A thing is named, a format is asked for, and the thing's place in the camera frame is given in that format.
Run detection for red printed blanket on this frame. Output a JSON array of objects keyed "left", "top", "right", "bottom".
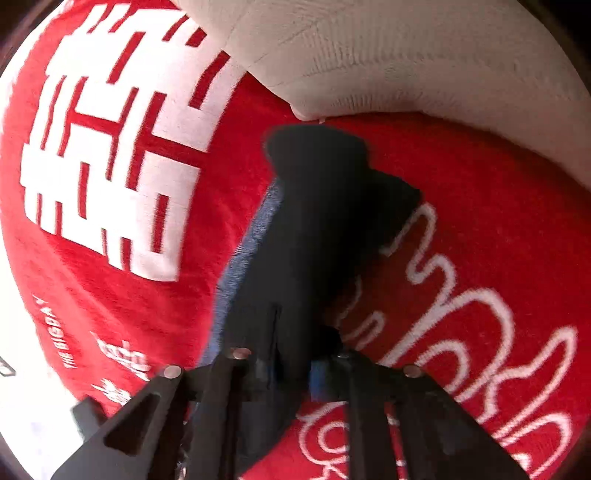
[{"left": 0, "top": 0, "right": 591, "bottom": 480}]

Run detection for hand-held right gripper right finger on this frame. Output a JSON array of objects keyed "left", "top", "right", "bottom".
[{"left": 309, "top": 348, "right": 532, "bottom": 480}]

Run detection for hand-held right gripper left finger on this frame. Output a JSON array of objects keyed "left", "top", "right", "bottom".
[{"left": 51, "top": 347, "right": 259, "bottom": 480}]

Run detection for black pants with blue trim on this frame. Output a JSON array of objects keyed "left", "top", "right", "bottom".
[{"left": 187, "top": 124, "right": 423, "bottom": 480}]

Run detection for white pillow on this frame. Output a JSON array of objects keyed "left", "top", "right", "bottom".
[{"left": 178, "top": 0, "right": 591, "bottom": 178}]

